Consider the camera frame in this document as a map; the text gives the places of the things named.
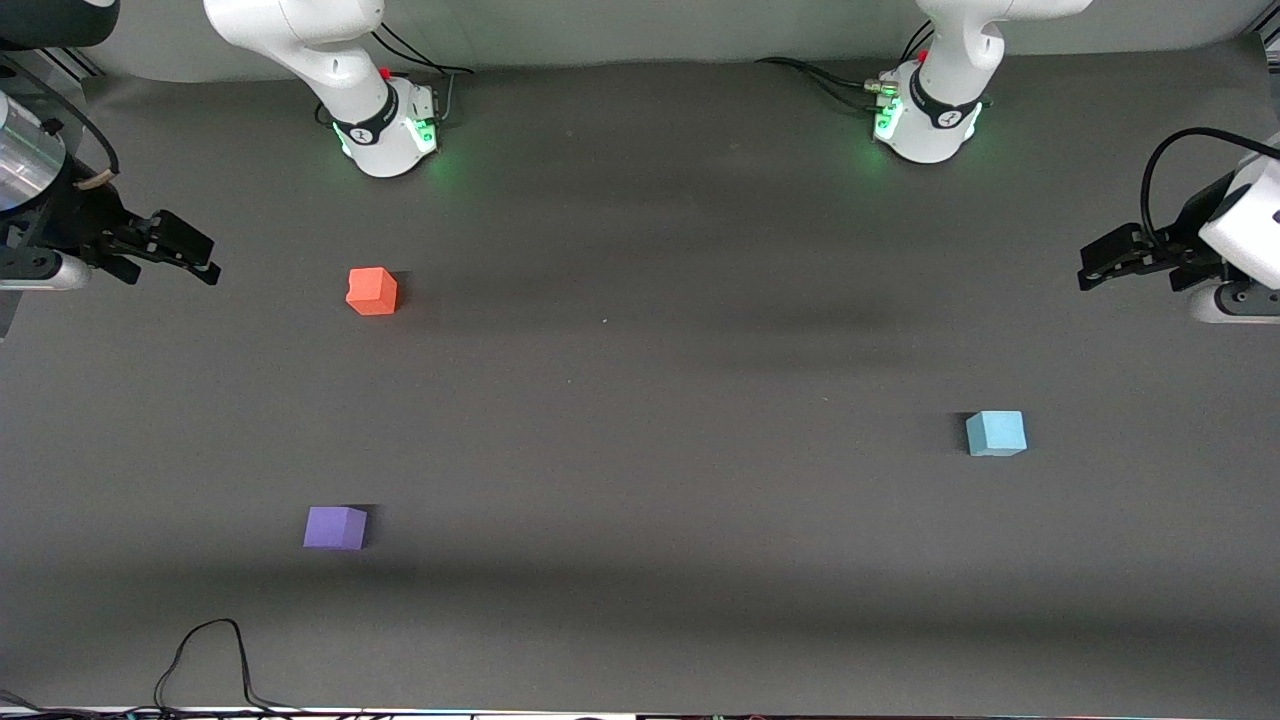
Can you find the light blue foam block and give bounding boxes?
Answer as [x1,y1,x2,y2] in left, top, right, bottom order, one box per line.
[965,410,1028,458]

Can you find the orange foam block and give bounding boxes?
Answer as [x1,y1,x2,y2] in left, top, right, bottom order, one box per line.
[345,267,399,317]

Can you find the purple foam block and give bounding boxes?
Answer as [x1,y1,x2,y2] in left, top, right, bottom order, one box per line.
[303,506,368,551]

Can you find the dark grey table mat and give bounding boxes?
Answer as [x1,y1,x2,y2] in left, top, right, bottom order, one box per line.
[0,32,1280,717]

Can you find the aluminium frame rail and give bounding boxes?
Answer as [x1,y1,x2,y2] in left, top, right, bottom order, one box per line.
[0,45,103,86]

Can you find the thin black looped cable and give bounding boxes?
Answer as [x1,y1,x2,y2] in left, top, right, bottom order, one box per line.
[153,618,306,717]

